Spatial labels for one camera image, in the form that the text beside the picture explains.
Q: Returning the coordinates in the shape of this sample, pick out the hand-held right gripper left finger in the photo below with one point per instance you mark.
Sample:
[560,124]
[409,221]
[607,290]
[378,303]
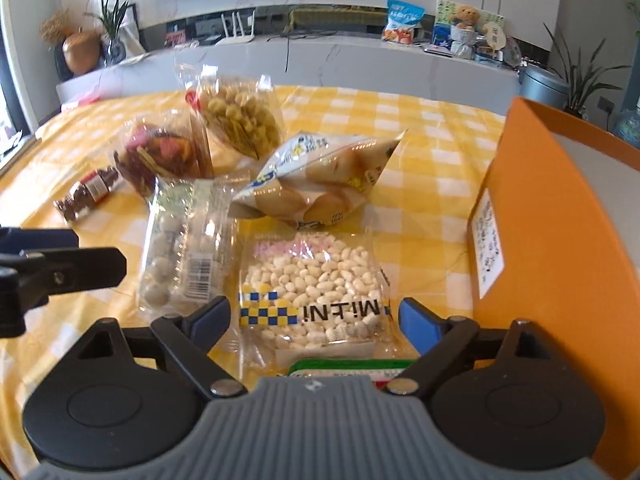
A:
[209,319]

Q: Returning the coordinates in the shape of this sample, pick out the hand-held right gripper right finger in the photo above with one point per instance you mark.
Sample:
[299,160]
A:
[417,324]

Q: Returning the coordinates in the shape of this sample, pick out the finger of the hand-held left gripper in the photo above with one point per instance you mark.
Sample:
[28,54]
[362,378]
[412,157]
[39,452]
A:
[85,270]
[40,237]

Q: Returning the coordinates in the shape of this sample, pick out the dried fruit chips bag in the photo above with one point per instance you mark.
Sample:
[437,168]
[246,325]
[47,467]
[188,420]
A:
[160,155]

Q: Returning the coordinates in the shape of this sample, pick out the orange cardboard box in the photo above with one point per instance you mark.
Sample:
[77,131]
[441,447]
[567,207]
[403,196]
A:
[560,240]

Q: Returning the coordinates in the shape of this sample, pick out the yellow puffed snack bag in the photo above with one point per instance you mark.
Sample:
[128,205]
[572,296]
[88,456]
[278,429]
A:
[242,115]

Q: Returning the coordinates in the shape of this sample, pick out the small dark snack bottle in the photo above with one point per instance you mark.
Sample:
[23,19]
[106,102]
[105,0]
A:
[87,192]

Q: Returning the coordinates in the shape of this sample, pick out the clear bag of round balls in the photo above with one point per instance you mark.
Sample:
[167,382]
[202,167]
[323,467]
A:
[182,247]

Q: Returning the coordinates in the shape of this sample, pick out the green white snack packet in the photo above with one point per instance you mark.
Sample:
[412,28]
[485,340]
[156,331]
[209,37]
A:
[345,369]

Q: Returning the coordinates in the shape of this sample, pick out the white candy bag checked label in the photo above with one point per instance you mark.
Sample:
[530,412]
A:
[310,290]

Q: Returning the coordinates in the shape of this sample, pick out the yellow checked tablecloth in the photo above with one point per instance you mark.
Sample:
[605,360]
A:
[430,170]

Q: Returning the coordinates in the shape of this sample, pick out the blue white bread bag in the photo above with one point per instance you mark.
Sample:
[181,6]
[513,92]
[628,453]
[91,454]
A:
[320,185]

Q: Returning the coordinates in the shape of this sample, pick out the brown vase with dried flowers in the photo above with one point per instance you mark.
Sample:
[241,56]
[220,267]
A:
[80,50]

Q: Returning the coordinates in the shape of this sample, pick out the green plant in glass vase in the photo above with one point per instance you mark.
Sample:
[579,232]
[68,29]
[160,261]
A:
[116,25]

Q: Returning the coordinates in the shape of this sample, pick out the grey metal trash can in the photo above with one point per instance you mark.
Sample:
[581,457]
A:
[542,90]

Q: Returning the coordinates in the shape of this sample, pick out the white marble tv console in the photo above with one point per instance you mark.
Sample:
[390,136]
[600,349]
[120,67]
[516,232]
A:
[350,62]

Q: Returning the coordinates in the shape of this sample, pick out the white router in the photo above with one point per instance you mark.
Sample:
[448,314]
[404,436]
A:
[239,32]

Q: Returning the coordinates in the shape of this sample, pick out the blue ceramic vase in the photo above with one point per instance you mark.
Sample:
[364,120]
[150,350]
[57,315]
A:
[630,127]

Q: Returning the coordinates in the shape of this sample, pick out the tall leafy potted plant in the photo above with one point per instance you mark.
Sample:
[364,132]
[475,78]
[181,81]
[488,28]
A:
[580,75]

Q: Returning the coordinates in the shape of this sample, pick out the round paper fan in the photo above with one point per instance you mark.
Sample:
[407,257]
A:
[494,36]

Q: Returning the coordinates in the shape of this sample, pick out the blue snack bag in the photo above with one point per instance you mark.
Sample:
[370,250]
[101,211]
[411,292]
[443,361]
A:
[402,22]

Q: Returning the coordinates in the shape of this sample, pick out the teddy bear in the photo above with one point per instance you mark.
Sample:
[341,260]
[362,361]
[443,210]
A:
[467,25]

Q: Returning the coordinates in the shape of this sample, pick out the green picture board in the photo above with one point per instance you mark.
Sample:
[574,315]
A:
[442,17]

